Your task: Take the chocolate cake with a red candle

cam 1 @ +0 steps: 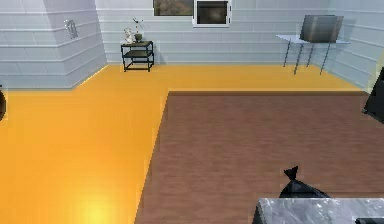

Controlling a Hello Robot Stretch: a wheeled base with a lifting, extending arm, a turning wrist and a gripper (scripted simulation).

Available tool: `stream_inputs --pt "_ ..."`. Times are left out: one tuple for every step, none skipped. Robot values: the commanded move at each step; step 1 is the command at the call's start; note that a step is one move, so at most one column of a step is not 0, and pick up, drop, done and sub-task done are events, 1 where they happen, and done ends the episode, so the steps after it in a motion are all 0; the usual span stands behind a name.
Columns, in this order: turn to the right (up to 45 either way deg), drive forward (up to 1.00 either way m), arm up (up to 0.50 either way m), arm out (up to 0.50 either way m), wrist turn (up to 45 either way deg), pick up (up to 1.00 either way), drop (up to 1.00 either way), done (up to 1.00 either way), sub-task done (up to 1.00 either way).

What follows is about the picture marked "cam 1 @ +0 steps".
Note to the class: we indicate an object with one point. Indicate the grey television set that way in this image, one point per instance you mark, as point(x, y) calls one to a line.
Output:
point(320, 28)

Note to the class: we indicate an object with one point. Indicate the grey marble worktop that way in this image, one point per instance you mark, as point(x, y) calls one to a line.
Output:
point(320, 210)

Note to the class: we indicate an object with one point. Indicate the brown wooden table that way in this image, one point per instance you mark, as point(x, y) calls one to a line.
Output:
point(266, 153)

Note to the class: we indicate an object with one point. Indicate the black side table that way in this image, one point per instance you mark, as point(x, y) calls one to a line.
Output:
point(137, 53)

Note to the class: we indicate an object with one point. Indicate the silver wall hook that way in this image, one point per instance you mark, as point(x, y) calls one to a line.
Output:
point(71, 28)

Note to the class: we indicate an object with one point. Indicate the white framed window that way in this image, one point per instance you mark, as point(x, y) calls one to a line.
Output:
point(212, 12)

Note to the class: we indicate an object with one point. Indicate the white figurine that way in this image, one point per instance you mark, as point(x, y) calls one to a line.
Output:
point(128, 36)

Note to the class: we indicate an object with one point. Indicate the framed landscape picture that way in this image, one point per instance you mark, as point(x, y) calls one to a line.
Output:
point(173, 7)

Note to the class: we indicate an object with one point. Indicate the dark round object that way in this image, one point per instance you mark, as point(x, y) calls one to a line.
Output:
point(2, 105)

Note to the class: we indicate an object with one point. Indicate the green vase with twigs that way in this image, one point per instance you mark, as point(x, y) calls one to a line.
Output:
point(138, 36)

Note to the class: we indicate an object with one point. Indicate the white table with thin legs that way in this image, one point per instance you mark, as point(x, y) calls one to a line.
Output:
point(301, 41)

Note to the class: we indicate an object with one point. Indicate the black tied garbage bag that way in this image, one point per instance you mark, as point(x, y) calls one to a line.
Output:
point(298, 188)

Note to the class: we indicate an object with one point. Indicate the black angular object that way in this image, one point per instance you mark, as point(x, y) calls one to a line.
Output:
point(376, 100)

